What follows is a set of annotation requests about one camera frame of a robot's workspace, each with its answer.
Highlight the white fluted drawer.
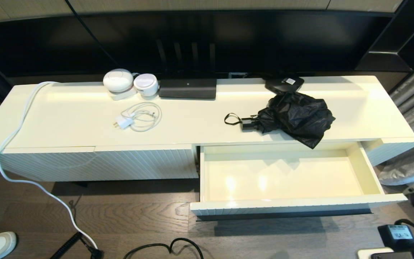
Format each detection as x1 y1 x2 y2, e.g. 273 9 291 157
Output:
190 141 408 217

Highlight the black umbrella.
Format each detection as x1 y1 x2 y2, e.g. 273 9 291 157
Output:
224 91 336 150

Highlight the white tv cabinet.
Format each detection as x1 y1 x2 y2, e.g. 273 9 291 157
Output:
0 75 414 181

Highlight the black set-top box with label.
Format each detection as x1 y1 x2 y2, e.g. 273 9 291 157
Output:
264 74 305 95

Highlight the black shelf unit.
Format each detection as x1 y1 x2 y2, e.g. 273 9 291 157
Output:
354 0 414 72

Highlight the black television screen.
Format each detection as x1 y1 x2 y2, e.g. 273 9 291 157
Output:
0 10 398 78

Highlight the black router with antennas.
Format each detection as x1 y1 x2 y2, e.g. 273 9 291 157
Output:
156 38 217 99

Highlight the small white round device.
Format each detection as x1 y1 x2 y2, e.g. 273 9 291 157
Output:
134 73 159 97

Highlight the large white dome device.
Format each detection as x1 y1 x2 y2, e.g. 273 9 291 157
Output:
102 68 137 101

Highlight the labelled black wrist camera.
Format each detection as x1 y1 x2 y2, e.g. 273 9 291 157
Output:
378 224 414 251

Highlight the thin black floor cable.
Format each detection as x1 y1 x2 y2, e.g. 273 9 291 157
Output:
123 237 204 259

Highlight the white charger with coiled cable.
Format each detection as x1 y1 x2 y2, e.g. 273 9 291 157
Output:
113 101 162 132

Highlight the black coiled cable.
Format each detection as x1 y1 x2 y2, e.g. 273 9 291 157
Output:
51 231 103 259

